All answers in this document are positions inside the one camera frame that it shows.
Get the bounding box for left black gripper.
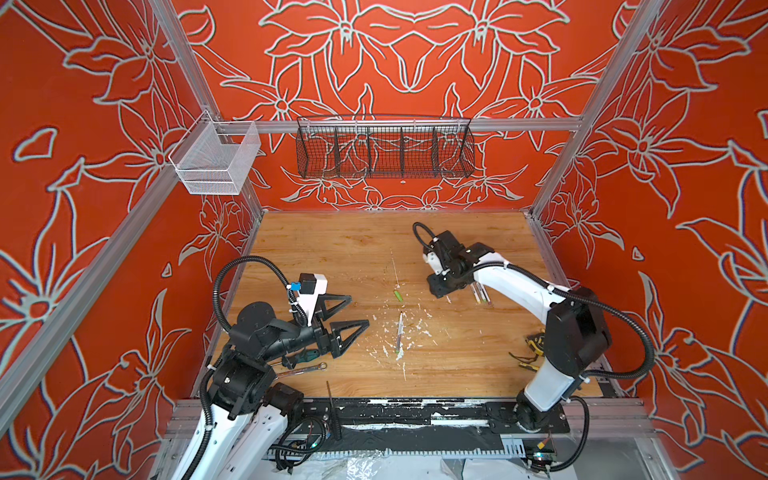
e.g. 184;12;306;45
263;291;367;362

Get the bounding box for white pen yellow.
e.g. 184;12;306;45
470;282;481;304

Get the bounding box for white pen purple end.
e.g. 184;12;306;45
480;288;492;305

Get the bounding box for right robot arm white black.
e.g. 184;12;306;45
412;222;655;433

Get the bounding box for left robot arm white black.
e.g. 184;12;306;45
173;255;370;479

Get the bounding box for metal wrench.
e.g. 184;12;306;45
277;362;328;380

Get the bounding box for yellow black pliers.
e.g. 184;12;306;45
508;333;548;372

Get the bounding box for white mesh basket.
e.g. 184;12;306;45
169;120;261;196

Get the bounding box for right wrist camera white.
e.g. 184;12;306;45
422;252;444;275

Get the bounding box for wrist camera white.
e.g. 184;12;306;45
422;252;444;275
286;273;328;327

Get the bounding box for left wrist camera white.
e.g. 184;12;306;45
286;273;328;327

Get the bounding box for green handle screwdriver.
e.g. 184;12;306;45
281;349;321;370

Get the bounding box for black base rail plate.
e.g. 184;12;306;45
263;397;571;439

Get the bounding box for black wire basket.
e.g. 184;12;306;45
296;114;476;180

